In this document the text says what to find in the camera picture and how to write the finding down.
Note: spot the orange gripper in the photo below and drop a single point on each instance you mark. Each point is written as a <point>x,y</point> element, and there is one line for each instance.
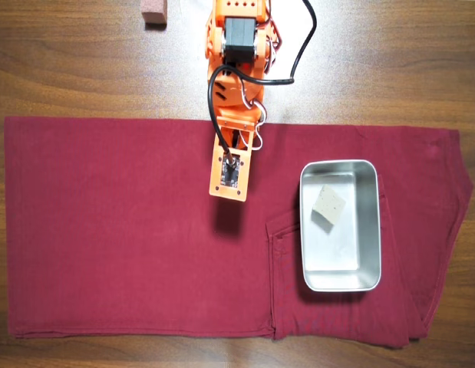
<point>242,140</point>

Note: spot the beige speckled cube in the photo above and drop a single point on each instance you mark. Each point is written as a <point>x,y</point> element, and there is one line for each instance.
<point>329,203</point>

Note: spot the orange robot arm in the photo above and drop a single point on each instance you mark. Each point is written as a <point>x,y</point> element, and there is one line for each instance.
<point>237,57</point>

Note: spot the pink sponge block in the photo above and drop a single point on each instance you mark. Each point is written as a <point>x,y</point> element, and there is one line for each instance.
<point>154,11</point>

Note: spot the rectangular stainless steel tray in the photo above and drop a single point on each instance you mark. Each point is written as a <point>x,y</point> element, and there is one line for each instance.
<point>338,260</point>

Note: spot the dark red cloth trousers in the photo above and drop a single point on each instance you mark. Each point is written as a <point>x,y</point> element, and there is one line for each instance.
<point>87,214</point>

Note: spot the orange gripper camera mount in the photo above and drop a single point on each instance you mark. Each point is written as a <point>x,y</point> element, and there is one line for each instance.
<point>218,180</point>

